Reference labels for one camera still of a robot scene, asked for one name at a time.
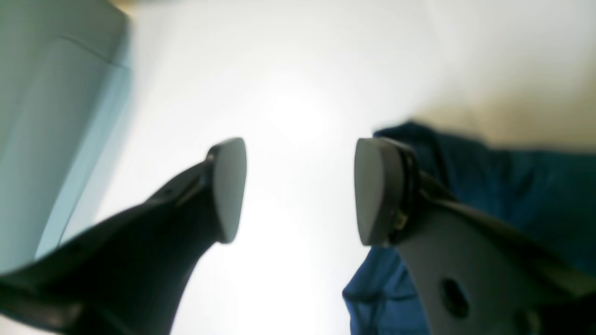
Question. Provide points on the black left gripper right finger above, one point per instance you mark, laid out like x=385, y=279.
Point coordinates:
x=474, y=274

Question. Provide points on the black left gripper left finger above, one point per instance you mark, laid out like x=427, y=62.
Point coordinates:
x=127, y=275

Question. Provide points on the dark blue T-shirt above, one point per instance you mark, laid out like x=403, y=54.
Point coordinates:
x=547, y=195

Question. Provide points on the grey panel lower left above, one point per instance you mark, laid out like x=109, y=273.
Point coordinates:
x=65, y=85

